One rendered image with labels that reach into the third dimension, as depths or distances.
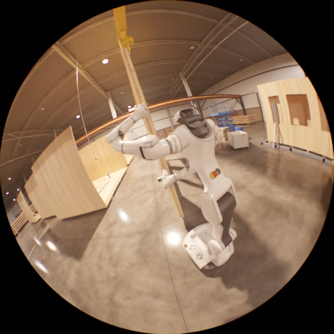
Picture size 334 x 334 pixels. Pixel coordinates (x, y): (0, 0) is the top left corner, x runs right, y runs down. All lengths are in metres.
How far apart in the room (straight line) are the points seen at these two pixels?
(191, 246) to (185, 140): 1.21
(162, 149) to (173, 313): 1.79
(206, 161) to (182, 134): 0.17
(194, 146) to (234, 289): 1.65
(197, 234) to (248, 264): 0.92
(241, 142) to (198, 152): 4.65
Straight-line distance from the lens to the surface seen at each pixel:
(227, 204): 0.61
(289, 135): 5.76
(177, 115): 0.52
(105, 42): 10.96
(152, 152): 0.45
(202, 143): 0.46
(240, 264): 1.69
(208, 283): 1.62
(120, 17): 4.74
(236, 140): 4.99
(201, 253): 1.37
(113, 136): 0.65
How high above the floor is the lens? 1.61
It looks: 19 degrees down
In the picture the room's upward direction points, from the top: 19 degrees counter-clockwise
